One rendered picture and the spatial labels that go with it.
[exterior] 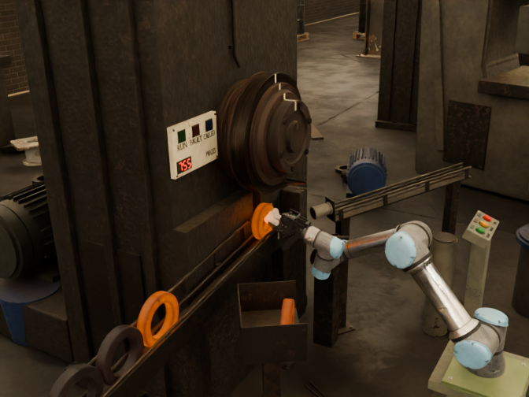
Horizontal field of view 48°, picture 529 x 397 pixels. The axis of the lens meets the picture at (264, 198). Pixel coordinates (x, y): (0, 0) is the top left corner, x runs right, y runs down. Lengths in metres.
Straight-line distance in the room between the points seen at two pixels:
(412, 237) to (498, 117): 2.73
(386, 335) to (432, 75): 2.48
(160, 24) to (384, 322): 1.94
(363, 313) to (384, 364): 0.42
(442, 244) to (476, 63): 2.17
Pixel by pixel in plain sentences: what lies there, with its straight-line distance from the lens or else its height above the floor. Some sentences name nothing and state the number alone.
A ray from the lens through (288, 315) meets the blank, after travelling 1.89.
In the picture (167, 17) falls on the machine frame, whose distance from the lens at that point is 2.00.
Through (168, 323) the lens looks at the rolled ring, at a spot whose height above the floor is 0.64.
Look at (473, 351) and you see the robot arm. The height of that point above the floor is 0.51.
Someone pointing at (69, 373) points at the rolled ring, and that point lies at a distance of 1.77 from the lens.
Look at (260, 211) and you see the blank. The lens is 2.41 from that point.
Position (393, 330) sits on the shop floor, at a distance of 3.15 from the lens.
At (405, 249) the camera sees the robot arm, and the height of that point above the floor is 0.82.
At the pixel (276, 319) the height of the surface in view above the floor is 0.60.
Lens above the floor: 1.77
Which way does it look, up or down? 22 degrees down
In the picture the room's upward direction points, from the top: 1 degrees counter-clockwise
